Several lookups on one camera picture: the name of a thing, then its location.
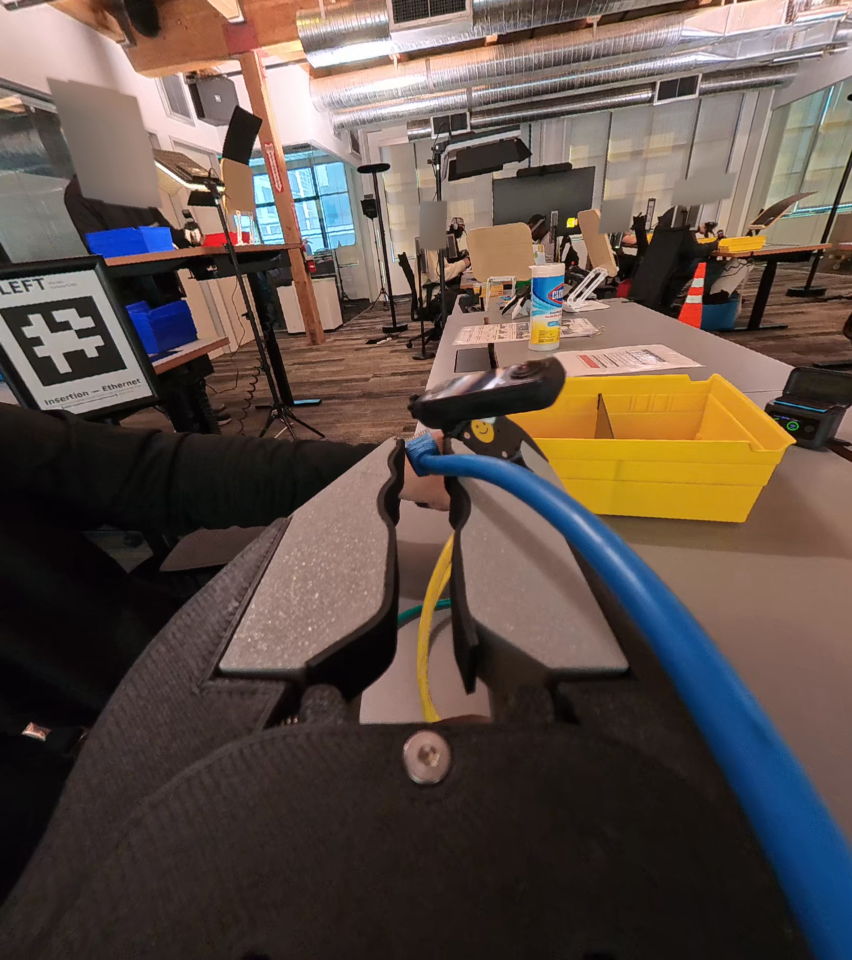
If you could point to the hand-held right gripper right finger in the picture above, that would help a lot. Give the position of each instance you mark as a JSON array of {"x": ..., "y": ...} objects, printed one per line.
[{"x": 531, "y": 615}]

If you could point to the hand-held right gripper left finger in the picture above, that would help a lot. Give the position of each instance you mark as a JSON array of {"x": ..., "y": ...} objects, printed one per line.
[{"x": 306, "y": 592}]

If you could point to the yellow plastic bin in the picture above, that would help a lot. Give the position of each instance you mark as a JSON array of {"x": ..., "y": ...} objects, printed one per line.
[{"x": 665, "y": 465}]

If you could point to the person's left hand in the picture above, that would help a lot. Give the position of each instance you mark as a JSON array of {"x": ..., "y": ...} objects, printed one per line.
[{"x": 429, "y": 495}]

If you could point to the printed paper sheet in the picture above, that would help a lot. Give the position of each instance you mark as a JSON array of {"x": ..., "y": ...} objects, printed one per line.
[
  {"x": 523, "y": 331},
  {"x": 635, "y": 360}
]

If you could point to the blue wipes pack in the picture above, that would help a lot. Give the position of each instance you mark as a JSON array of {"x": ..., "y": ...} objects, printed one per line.
[{"x": 546, "y": 307}]

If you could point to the thin bin divider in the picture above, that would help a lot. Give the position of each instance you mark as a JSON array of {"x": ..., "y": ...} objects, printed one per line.
[{"x": 604, "y": 416}]

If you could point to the orange traffic cone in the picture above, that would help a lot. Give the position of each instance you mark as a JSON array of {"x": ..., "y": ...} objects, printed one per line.
[{"x": 693, "y": 300}]

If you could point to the black tripod light stand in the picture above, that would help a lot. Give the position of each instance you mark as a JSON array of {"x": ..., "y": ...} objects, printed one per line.
[{"x": 253, "y": 315}]

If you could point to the blue storage bin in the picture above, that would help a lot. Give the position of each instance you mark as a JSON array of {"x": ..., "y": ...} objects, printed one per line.
[
  {"x": 163, "y": 326},
  {"x": 130, "y": 240}
]

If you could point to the person's dark clothing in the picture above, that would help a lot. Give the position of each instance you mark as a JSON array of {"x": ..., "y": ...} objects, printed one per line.
[{"x": 6, "y": 675}]

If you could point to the small black device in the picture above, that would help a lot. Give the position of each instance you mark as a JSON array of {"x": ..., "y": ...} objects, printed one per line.
[{"x": 812, "y": 405}]

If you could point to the framed marker sign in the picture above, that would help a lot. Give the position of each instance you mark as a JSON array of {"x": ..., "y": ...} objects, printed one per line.
[{"x": 58, "y": 337}]

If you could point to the black wall screen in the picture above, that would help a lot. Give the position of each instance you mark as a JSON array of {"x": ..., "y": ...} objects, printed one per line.
[{"x": 542, "y": 195}]

